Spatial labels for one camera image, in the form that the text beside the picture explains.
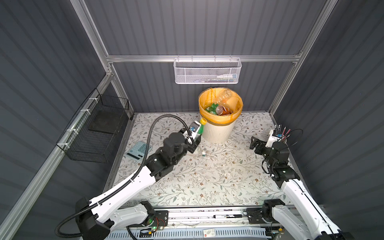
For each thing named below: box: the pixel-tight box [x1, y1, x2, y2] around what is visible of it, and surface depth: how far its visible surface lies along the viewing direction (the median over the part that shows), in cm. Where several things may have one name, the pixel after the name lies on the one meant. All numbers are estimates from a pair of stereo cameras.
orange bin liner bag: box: [198, 87, 244, 126], surface depth 93 cm
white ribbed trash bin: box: [202, 119, 236, 144], surface depth 93 cm
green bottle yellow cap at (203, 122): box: [197, 117, 208, 136], surface depth 65 cm
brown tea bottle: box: [215, 105, 234, 116], surface depth 90 cm
